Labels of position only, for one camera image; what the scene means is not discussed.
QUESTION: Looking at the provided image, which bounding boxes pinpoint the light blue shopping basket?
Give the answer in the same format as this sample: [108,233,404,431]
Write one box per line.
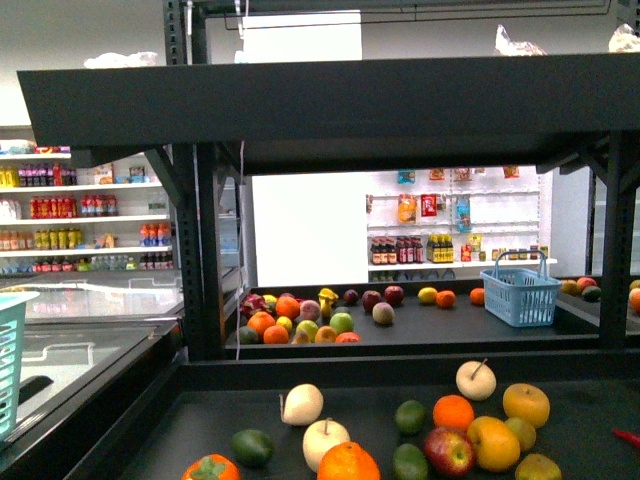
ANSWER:
[0,291,39,443]

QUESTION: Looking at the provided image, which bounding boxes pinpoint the black metal display shelf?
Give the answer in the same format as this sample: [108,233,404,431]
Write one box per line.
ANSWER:
[11,53,639,479]

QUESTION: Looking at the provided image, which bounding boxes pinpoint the left drinks shelf unit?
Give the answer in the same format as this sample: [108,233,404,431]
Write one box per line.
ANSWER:
[1,139,174,276]

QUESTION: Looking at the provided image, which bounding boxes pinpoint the pile of background fruit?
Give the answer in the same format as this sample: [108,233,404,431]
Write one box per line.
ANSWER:
[231,285,485,346]

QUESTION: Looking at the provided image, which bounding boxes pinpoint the cream pear left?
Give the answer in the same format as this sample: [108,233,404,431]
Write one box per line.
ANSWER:
[279,383,324,426]

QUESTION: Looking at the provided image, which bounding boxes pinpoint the cream pear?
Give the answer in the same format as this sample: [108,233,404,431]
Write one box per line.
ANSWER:
[302,418,351,473]
[279,383,324,426]

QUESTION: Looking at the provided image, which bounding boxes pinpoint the cream pear front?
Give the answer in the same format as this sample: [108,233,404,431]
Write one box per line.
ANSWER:
[302,418,351,473]

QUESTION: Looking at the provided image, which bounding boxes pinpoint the green lime upper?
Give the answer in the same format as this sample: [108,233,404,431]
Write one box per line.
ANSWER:
[394,399,426,436]

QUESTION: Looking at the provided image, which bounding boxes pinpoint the green lime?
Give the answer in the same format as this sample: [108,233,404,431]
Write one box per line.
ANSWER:
[392,443,429,480]
[394,399,426,436]

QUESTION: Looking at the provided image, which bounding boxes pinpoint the small blue background basket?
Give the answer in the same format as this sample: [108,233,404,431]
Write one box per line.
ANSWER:
[480,249,561,328]

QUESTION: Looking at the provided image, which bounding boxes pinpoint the white pear with stem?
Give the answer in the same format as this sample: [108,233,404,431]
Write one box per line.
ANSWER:
[455,359,497,401]

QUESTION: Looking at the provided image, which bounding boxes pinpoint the orange behind apple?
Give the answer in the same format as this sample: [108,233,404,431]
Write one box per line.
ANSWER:
[432,395,476,432]

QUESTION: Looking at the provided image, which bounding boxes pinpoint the dark green avocado left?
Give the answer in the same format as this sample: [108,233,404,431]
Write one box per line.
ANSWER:
[231,429,275,468]

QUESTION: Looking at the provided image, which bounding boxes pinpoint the large orange front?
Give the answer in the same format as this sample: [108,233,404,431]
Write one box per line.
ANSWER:
[316,442,382,480]

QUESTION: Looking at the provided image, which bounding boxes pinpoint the green lime lower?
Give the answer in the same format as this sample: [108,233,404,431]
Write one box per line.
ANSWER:
[392,443,429,480]

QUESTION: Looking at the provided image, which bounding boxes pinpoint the red yellow apple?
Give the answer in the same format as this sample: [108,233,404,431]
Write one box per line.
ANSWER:
[423,426,476,479]

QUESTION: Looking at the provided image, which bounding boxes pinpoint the glass freezer cabinet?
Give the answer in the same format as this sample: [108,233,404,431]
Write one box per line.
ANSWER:
[0,269,186,426]

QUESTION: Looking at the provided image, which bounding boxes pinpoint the orange persimmon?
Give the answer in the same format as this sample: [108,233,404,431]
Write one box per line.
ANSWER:
[181,453,241,480]

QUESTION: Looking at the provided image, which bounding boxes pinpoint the golden pear fruit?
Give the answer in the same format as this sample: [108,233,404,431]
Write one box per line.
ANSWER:
[502,383,551,428]

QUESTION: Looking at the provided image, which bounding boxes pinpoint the yellow orange fruit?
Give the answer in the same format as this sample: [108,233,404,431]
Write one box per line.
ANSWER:
[467,416,521,473]

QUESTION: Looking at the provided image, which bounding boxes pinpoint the small yellow green fruit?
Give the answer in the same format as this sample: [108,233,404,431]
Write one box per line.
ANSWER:
[505,417,537,452]

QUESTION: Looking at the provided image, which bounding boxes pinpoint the red chili pepper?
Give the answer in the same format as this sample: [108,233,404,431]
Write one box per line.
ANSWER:
[612,429,640,449]

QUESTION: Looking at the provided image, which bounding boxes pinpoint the back wall goods shelf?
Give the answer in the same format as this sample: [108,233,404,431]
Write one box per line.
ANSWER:
[365,166,556,281]

